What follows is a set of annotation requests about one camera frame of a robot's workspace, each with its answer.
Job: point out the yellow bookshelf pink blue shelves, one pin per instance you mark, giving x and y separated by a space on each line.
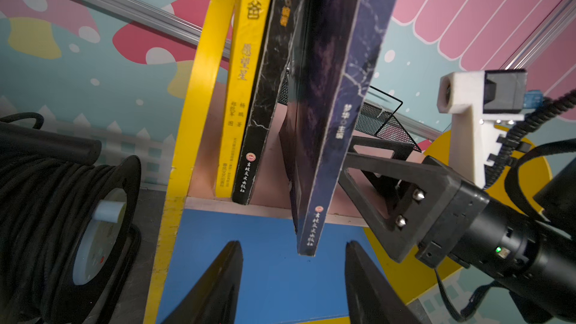
297 288

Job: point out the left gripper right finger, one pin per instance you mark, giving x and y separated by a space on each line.
370 297

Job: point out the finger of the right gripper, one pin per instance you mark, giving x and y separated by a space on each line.
401 202
380 148

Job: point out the old man cover book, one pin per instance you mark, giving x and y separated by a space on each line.
336 47

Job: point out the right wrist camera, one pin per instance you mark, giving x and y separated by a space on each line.
480 103

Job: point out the black cable reel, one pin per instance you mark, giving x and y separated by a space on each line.
68 240

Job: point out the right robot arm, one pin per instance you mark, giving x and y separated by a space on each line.
539 300

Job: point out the yellow cartoon cover book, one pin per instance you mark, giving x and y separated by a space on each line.
249 22

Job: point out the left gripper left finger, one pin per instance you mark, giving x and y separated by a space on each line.
214 298

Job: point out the black wire mesh basket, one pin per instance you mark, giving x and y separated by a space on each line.
382 119

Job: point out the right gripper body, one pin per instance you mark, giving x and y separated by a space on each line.
498 240

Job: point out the black antler cover book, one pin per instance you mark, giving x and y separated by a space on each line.
277 43

